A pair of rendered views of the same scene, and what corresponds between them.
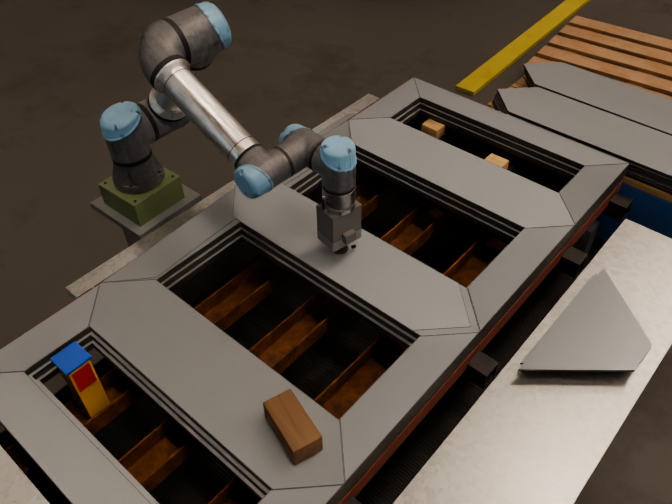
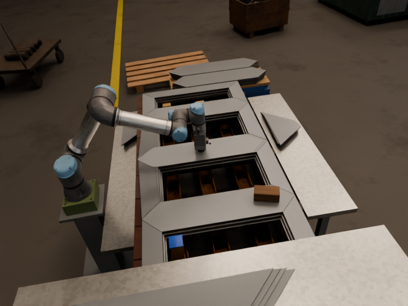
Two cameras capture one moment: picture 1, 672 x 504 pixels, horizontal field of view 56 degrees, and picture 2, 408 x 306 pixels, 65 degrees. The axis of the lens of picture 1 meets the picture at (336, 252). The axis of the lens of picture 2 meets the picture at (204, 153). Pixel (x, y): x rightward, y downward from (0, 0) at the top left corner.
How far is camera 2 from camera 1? 1.05 m
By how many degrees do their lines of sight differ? 34
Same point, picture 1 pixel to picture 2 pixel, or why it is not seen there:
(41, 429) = not seen: hidden behind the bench
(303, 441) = (277, 190)
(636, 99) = (214, 65)
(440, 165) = not seen: hidden behind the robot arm
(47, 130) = not seen: outside the picture
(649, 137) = (231, 72)
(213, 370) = (221, 204)
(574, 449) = (311, 153)
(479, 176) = (207, 107)
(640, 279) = (270, 108)
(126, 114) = (68, 160)
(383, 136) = (162, 115)
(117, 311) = (163, 220)
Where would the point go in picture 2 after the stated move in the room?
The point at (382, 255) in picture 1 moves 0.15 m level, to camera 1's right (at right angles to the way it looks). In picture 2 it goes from (215, 142) to (231, 130)
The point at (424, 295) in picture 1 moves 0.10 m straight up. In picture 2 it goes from (242, 142) to (242, 129)
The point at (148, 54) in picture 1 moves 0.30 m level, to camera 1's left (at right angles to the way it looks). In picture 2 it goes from (105, 112) to (45, 145)
